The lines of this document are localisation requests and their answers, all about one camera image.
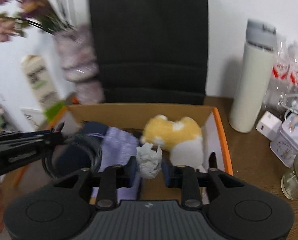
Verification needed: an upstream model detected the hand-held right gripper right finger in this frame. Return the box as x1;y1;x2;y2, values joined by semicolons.
161;152;245;209

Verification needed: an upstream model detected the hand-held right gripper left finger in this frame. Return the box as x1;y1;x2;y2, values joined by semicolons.
53;155;142;209

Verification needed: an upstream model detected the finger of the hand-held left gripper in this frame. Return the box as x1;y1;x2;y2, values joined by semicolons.
40;121;66;157

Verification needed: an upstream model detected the white paper ball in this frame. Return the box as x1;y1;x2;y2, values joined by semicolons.
136;142;163;179

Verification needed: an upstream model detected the black cable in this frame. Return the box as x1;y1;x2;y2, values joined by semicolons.
42;132;103;181

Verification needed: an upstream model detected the cardboard box with orange edges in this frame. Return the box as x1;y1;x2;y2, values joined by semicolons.
14;102;233;206

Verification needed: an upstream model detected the wooden desktop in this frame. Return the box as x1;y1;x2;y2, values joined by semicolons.
0;95;298;240

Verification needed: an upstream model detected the dark blue cloth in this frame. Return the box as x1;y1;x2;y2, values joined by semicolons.
55;121;107;178

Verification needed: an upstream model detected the light purple cloth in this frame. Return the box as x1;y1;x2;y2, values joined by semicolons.
91;126;142;201

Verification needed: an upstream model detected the yellow and white plush toy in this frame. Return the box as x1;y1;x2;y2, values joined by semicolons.
140;114;205;168

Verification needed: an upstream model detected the beige and green carton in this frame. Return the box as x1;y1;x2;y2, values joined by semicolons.
20;54;66;123

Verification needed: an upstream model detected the pink textured vase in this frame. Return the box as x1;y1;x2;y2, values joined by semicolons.
54;24;106;104

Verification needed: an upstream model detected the white charger adapter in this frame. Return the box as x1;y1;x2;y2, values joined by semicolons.
255;111;282;141

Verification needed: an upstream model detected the white printed tin box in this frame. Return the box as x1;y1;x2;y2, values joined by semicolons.
269;112;298;168

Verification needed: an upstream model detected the white thermos with grey lid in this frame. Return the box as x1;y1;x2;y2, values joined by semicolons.
228;19;277;133

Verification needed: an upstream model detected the clear glass bottle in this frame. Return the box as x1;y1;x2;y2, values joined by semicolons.
281;142;298;200

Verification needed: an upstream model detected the black chair back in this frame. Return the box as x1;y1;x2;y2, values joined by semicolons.
87;0;210;106

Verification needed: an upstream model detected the pink flower bouquet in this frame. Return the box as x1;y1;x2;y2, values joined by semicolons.
0;0;76;43

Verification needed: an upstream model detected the clear plastic bottles red label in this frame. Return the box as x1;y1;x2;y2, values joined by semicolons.
263;36;298;107

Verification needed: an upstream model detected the white cable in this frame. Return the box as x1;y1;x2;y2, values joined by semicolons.
280;93;298;121

